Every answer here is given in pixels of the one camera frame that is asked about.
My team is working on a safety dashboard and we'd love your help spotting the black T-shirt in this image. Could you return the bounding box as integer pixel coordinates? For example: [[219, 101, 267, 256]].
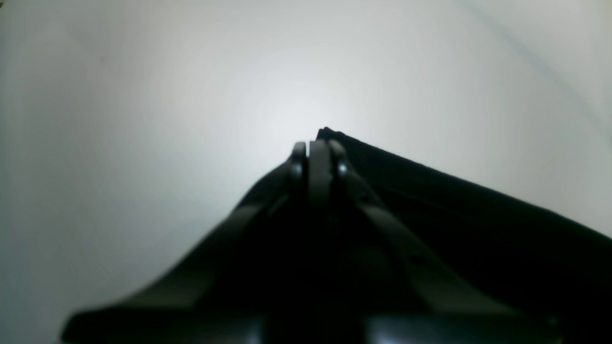
[[317, 127, 612, 344]]

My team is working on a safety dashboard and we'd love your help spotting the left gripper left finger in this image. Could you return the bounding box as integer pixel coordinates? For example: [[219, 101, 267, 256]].
[[61, 142, 307, 344]]

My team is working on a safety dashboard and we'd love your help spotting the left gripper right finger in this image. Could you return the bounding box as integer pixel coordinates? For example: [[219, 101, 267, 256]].
[[308, 140, 562, 344]]

